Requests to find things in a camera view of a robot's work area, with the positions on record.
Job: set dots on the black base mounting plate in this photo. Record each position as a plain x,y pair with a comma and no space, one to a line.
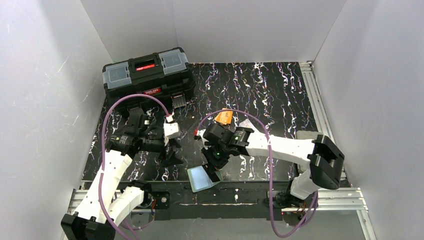
226,200

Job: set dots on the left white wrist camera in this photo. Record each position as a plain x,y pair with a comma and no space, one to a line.
171,131

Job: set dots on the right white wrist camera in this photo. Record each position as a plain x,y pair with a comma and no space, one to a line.
199,136

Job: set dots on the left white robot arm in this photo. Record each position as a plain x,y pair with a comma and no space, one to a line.
100,212

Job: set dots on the black toolbox with grey lids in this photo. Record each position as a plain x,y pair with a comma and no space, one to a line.
165,75

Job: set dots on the aluminium frame rail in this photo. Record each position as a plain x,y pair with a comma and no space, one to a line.
315,99

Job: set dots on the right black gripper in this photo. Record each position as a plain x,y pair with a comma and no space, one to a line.
214,164

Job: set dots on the mint green card holder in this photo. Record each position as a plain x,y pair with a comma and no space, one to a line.
199,179

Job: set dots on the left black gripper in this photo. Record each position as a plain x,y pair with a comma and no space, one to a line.
167,145

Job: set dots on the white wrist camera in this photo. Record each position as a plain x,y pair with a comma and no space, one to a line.
171,131
199,136

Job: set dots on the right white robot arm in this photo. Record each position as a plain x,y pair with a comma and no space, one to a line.
320,159

